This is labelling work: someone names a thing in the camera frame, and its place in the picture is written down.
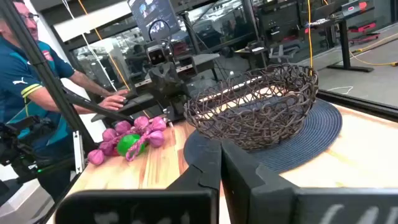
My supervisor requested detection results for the white cable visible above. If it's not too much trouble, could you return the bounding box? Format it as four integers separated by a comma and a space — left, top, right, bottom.
326, 86, 354, 95

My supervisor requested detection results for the black standing desk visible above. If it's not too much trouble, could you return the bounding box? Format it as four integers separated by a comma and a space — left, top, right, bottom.
306, 0, 376, 73

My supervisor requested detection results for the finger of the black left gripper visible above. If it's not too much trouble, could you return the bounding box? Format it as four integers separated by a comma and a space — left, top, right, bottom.
150, 65, 170, 96
167, 63, 187, 96

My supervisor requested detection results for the black wire basket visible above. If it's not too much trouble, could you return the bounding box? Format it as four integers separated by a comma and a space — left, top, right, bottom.
183, 63, 320, 152

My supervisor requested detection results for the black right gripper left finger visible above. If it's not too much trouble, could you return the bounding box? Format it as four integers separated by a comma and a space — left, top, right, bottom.
55, 139, 222, 224

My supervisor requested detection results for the person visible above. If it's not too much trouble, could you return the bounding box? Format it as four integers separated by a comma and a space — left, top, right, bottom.
0, 0, 130, 200

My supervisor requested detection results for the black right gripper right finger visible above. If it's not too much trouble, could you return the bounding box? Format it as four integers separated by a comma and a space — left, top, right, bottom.
220, 140, 398, 224

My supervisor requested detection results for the green bell pepper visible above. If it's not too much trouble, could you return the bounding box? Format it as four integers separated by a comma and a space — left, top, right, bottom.
117, 134, 146, 157

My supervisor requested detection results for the white cord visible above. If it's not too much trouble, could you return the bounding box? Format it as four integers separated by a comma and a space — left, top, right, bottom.
61, 0, 118, 93

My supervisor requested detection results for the purple grape bunch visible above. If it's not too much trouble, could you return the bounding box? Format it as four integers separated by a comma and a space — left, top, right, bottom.
86, 116, 167, 166

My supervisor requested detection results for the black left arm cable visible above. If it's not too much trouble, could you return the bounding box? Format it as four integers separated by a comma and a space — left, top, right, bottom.
147, 19, 172, 46

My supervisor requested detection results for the gray desk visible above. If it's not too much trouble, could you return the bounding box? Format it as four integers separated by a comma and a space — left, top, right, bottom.
91, 92, 158, 124

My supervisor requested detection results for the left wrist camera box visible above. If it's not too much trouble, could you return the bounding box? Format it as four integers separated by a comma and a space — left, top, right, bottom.
146, 43, 170, 67

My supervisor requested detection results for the dark computer monitor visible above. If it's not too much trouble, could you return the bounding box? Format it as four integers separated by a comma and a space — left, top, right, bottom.
127, 0, 182, 41

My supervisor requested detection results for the yellow cable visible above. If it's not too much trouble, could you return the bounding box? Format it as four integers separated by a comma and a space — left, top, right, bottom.
307, 0, 313, 77
76, 0, 131, 91
348, 32, 398, 67

